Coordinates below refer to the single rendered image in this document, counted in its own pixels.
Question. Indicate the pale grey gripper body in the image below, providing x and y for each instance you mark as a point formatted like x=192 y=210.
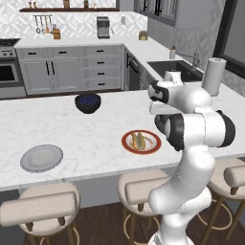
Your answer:
x=162 y=109

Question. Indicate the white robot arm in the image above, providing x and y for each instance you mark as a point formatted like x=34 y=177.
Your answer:
x=194 y=127

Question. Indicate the tan bun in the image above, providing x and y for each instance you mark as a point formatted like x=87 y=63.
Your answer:
x=138 y=142

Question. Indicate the red rimmed white plate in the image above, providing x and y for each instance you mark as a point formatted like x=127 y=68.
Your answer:
x=127 y=145

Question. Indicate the black bowl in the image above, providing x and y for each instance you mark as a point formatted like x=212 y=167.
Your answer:
x=87 y=107

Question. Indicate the grey plate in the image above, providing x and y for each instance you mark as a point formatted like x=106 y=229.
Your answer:
x=41 y=158

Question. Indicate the dark sink basin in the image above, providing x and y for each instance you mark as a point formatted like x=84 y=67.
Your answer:
x=166 y=66

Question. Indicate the dark dishwasher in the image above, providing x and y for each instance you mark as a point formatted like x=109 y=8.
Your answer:
x=133 y=71

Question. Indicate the grey tap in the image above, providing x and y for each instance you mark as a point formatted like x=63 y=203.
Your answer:
x=194 y=61

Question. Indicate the white soap dispenser bottle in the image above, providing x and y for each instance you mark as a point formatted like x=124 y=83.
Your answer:
x=172 y=52

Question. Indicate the white paper towel roll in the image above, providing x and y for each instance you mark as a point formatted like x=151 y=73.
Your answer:
x=213 y=76

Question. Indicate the small potted plant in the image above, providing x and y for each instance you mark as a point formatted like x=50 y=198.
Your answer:
x=143 y=35

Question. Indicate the beige round bar stool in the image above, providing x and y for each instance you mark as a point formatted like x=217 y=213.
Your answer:
x=41 y=204
x=228 y=178
x=137 y=188

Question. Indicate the grey coffee machine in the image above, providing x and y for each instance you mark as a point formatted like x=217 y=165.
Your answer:
x=103 y=28

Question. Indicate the grey base cupboard run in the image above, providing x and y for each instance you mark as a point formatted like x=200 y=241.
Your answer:
x=70 y=68

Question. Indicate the black framed window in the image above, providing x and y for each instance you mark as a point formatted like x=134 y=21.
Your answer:
x=234 y=32

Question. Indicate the small white shaker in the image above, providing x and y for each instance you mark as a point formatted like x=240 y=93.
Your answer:
x=95 y=5

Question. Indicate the wooden knife block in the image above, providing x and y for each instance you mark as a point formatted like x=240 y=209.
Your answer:
x=56 y=33

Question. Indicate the dark bottle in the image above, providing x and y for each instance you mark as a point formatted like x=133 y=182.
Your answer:
x=86 y=4

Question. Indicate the brown jar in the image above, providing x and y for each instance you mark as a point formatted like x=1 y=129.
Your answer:
x=66 y=4

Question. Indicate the steel oven with hob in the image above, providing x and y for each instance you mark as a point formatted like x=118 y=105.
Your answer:
x=8 y=73

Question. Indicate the small brown bottle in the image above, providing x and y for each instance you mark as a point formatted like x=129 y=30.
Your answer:
x=30 y=4
x=34 y=4

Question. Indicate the white wall socket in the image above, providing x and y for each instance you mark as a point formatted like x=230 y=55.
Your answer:
x=123 y=20

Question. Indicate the grey wall cupboards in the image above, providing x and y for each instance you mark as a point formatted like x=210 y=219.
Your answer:
x=159 y=11

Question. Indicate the dark wooden wall shelf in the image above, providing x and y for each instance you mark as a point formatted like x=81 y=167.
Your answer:
x=68 y=10

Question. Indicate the rail with hanging tools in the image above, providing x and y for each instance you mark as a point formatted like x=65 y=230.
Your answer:
x=42 y=23

